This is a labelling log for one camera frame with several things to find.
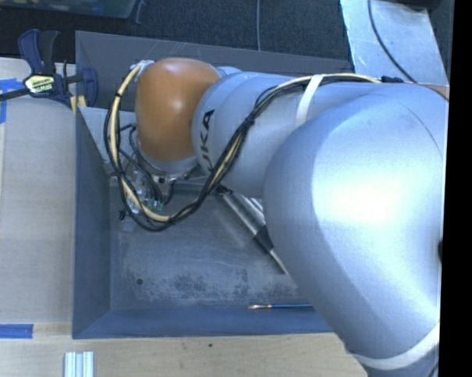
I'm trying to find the thin blue brass-tipped tool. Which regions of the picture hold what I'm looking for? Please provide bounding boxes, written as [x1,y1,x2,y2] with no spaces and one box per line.
[247,301,314,314]

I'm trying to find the pale wood board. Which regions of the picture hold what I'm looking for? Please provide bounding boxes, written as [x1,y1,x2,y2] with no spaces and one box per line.
[0,93,83,329]

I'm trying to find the grey metal bin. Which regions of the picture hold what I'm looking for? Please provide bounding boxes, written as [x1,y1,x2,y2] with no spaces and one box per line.
[61,30,357,352]

